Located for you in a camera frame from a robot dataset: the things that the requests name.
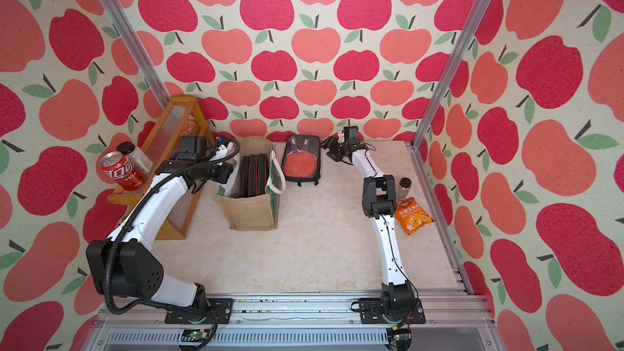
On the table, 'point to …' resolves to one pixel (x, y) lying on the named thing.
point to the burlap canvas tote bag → (250, 198)
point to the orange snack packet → (411, 215)
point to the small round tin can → (189, 127)
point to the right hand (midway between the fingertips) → (322, 149)
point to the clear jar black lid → (140, 158)
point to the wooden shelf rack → (180, 116)
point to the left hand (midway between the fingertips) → (232, 171)
